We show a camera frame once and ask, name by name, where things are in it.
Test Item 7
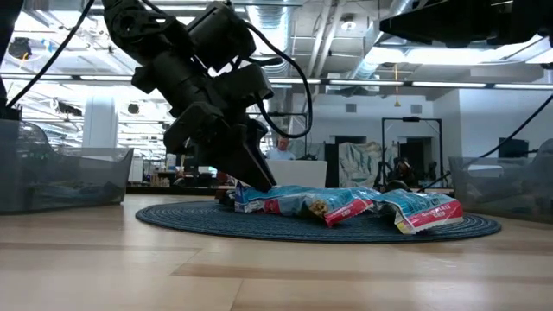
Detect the round blue woven placemat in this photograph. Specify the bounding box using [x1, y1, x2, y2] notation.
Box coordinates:
[135, 199, 503, 244]

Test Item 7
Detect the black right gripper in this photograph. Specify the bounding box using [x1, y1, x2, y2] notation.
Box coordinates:
[379, 0, 553, 49]

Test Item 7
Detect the black metal frame stand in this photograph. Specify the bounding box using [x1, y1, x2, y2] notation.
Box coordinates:
[248, 111, 308, 161]

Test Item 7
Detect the black round ceiling fixture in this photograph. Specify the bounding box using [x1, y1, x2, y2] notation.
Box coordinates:
[7, 36, 35, 60]

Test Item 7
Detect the black wall monitor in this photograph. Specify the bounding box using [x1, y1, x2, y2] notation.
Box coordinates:
[498, 136, 531, 159]

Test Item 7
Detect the white building column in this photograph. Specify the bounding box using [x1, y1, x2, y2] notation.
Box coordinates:
[82, 95, 118, 149]

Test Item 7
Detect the person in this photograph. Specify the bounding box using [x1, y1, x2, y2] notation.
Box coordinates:
[265, 136, 297, 162]

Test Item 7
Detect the crumpled pale blue sheet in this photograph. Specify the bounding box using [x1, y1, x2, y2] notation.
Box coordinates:
[339, 141, 398, 189]

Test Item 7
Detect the blue white-ended granola bar pack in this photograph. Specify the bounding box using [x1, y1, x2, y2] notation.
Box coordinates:
[234, 181, 329, 217]

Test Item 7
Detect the yellow hanging pendant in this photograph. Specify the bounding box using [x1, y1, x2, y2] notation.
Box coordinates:
[392, 63, 402, 108]

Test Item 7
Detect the black frame stand with camera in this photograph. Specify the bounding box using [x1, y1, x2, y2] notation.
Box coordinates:
[381, 116, 444, 191]

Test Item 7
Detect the grey translucent plastic bin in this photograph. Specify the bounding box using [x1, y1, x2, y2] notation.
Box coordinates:
[448, 137, 553, 225]
[0, 119, 134, 216]

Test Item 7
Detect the silver spiral ventilation duct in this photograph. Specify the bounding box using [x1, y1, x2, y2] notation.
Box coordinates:
[248, 0, 296, 135]

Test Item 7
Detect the looped black camera cable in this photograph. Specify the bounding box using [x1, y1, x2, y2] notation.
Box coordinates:
[239, 19, 315, 140]

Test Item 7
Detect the long black arm cable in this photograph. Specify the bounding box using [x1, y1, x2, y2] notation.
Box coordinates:
[4, 0, 95, 109]

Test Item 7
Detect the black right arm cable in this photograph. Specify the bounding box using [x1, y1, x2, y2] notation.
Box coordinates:
[416, 93, 553, 194]

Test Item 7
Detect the silver slanted ventilation duct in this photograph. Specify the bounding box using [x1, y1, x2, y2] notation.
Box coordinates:
[345, 0, 416, 83]

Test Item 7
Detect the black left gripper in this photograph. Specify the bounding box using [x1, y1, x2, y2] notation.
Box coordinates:
[131, 51, 278, 194]

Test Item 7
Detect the white plastic bin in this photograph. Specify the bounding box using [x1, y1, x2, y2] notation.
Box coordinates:
[265, 159, 328, 189]

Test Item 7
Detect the blue red chocolate chip pack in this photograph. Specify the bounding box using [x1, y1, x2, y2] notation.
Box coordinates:
[373, 188, 465, 236]

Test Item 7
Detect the long ceiling light strip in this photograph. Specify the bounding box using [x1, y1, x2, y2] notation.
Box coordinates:
[0, 73, 553, 91]

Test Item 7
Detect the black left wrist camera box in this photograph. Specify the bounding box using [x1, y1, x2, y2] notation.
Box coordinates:
[188, 2, 257, 73]

